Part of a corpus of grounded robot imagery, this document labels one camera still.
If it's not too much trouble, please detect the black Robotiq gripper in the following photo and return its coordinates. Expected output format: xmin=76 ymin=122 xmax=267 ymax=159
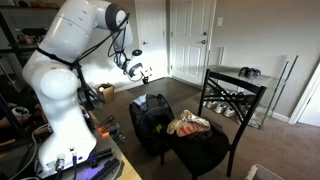
xmin=139 ymin=64 xmax=154 ymax=85

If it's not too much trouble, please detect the white cloth in hamper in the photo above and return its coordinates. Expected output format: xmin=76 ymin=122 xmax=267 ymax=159
xmin=133 ymin=94 xmax=149 ymax=108

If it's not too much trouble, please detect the black mesh hamper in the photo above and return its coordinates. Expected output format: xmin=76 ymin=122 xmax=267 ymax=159
xmin=128 ymin=93 xmax=176 ymax=158

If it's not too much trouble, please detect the crumpled beige cloth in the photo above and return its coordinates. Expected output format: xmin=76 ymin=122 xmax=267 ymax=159
xmin=166 ymin=109 xmax=212 ymax=138

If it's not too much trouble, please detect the dark grey cloth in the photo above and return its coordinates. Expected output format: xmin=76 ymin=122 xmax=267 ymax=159
xmin=186 ymin=129 xmax=215 ymax=142

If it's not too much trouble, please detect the small cardboard box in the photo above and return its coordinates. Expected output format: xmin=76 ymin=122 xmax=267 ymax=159
xmin=95 ymin=83 xmax=116 ymax=104

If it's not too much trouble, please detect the plain white interior door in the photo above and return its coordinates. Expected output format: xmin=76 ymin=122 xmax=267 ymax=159
xmin=134 ymin=0 xmax=168 ymax=82

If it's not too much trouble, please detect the black tripod stand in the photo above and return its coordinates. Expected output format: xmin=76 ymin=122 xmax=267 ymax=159
xmin=74 ymin=61 xmax=103 ymax=111

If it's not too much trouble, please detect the white panel door with deadbolt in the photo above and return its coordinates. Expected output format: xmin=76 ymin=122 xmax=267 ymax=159
xmin=169 ymin=0 xmax=215 ymax=87

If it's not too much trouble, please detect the white sneaker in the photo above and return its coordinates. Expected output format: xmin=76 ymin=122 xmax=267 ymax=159
xmin=214 ymin=102 xmax=228 ymax=115
xmin=223 ymin=106 xmax=238 ymax=119
xmin=205 ymin=99 xmax=218 ymax=110

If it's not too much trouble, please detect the black metal bar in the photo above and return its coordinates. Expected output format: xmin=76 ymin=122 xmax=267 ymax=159
xmin=87 ymin=148 xmax=114 ymax=168
xmin=91 ymin=157 xmax=122 ymax=180

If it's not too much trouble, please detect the wooden work table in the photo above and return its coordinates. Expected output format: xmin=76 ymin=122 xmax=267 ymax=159
xmin=87 ymin=109 xmax=143 ymax=180

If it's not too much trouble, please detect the black shoe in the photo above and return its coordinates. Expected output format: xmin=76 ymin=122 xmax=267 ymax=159
xmin=248 ymin=68 xmax=262 ymax=80
xmin=237 ymin=66 xmax=251 ymax=79

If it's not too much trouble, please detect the dark shelving unit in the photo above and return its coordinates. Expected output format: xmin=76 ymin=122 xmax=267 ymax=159
xmin=0 ymin=6 xmax=51 ymax=111

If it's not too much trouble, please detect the clear plastic storage bin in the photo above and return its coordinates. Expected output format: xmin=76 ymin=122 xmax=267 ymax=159
xmin=244 ymin=163 xmax=286 ymax=180

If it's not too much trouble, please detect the orange handled black clamp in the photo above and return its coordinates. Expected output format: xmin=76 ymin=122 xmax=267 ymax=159
xmin=97 ymin=114 xmax=116 ymax=133
xmin=101 ymin=123 xmax=127 ymax=145

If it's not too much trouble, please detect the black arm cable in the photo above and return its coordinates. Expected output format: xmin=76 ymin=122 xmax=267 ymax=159
xmin=35 ymin=13 xmax=132 ymax=72

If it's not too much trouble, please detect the wire shoe rack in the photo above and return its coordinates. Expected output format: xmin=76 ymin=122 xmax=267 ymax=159
xmin=203 ymin=54 xmax=299 ymax=130

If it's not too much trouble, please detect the white base cable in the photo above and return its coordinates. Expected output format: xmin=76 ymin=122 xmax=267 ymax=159
xmin=9 ymin=123 xmax=51 ymax=180

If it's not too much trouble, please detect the white door frame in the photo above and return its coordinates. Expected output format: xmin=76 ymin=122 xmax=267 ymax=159
xmin=288 ymin=62 xmax=320 ymax=126

